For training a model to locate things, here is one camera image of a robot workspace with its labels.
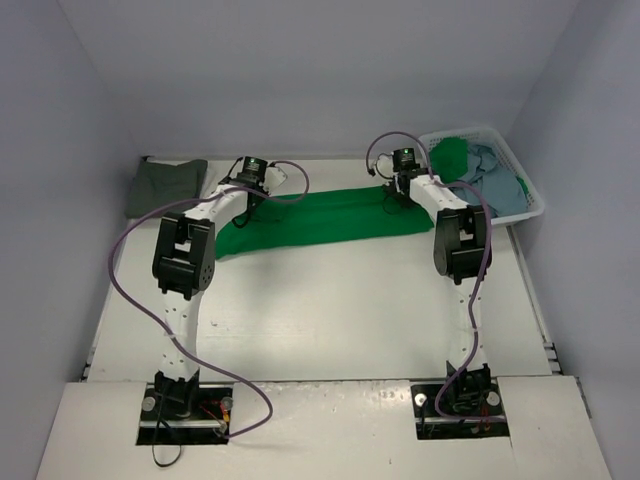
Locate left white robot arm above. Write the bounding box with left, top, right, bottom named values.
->
left=152, top=156, right=286, bottom=420

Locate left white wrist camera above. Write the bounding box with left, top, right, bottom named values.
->
left=265, top=165, right=287, bottom=186

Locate grey t shirt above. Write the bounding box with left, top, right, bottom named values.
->
left=124, top=159, right=208, bottom=219

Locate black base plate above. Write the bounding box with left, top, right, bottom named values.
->
left=136, top=384, right=233, bottom=446
left=410, top=381, right=510, bottom=441

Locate purple cable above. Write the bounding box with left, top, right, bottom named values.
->
left=366, top=130, right=494, bottom=419
left=107, top=159, right=311, bottom=441

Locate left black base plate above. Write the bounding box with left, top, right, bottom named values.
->
left=136, top=384, right=233, bottom=446

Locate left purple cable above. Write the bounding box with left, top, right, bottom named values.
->
left=107, top=159, right=311, bottom=441

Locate light blue t shirt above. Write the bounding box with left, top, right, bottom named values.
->
left=457, top=143, right=528, bottom=218

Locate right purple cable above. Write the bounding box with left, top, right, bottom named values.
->
left=366, top=130, right=494, bottom=419

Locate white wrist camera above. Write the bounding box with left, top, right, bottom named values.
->
left=373, top=153, right=394, bottom=178
left=265, top=165, right=287, bottom=186

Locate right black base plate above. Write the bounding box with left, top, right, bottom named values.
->
left=410, top=381, right=510, bottom=441

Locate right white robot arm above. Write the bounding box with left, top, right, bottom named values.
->
left=387, top=148, right=491, bottom=421

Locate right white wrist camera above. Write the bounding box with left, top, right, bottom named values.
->
left=373, top=153, right=394, bottom=178

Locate white laundry basket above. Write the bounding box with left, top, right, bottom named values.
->
left=419, top=126, right=544, bottom=226

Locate green t shirt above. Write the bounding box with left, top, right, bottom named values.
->
left=216, top=186, right=434, bottom=260
left=429, top=137, right=468, bottom=184

